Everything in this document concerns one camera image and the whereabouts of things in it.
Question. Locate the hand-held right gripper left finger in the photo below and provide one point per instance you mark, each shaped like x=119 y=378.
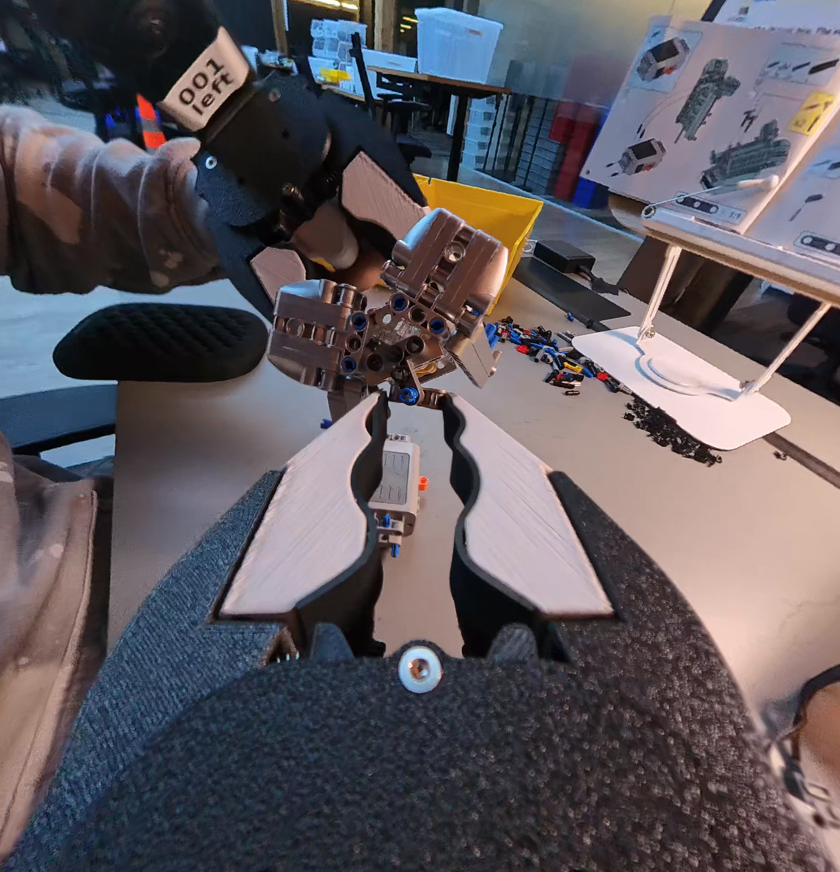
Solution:
x=304 y=545

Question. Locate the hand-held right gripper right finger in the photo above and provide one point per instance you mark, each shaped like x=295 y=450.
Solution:
x=529 y=545

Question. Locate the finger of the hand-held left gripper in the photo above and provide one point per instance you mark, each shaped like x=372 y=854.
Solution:
x=379 y=191
x=280 y=277

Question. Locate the grey brick engine model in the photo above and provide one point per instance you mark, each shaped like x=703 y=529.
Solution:
x=393 y=320

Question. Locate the person's left forearm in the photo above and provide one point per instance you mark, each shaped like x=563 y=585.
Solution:
x=80 y=205

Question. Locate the person's left hand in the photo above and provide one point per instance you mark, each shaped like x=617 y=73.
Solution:
x=332 y=243

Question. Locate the background table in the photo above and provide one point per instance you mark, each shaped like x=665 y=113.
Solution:
x=434 y=96

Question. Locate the yellow plastic bin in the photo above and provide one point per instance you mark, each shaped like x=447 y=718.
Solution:
x=488 y=225

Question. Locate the black mesh chair pad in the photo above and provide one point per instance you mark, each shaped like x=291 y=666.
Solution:
x=161 y=341

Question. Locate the clear plastic storage box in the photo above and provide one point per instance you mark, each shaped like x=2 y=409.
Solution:
x=458 y=44

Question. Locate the pile of black pins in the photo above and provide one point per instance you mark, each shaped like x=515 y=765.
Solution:
x=672 y=429

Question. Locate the pile of colourful brick parts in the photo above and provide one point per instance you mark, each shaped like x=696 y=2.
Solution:
x=556 y=357

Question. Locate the black power adapter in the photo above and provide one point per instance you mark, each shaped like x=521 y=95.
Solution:
x=563 y=256

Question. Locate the white booklet stand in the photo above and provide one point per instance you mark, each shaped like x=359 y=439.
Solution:
x=679 y=388

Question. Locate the dark blue chair seat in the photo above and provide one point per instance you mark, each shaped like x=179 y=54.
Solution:
x=46 y=416

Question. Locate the grey printed sweatshirt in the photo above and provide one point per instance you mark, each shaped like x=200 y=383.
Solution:
x=32 y=641

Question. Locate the instruction booklet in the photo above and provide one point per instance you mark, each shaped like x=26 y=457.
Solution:
x=720 y=123

